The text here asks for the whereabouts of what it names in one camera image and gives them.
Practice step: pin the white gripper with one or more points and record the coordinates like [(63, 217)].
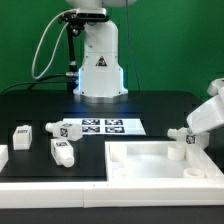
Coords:
[(207, 117)]

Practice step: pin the white square tabletop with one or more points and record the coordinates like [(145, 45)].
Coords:
[(145, 160)]

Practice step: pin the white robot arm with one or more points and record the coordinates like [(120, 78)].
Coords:
[(101, 79)]

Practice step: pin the white front fence bar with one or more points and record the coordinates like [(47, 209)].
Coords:
[(107, 194)]

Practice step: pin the marker tag sheet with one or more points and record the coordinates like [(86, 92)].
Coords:
[(109, 126)]

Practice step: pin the white left fence piece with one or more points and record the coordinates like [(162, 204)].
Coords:
[(3, 156)]

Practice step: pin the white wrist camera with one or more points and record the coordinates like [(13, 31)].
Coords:
[(215, 86)]

